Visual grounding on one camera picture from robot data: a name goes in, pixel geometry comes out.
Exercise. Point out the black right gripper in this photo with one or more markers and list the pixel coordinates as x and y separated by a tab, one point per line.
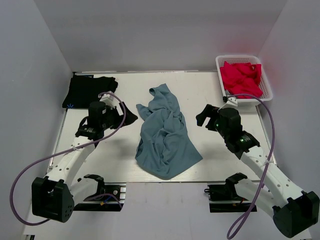
209	111

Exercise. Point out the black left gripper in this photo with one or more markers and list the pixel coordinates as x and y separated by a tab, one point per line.
130	117

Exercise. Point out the teal blue t-shirt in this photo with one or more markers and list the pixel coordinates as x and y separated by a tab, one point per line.
165	149

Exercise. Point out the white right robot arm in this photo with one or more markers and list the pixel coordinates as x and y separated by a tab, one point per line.
292	209

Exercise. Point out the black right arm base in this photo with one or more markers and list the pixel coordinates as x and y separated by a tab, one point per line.
221	200

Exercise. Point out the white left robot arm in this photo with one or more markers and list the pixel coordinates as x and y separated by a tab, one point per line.
55	196

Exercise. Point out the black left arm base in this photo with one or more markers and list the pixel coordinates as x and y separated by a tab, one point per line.
110	199

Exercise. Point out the folded black t-shirt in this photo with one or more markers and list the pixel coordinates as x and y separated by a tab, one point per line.
84	89

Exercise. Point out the crumpled red t-shirt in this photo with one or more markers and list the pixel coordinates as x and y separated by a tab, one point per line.
242	78

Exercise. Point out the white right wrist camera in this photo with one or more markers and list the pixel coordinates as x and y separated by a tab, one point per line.
230	102

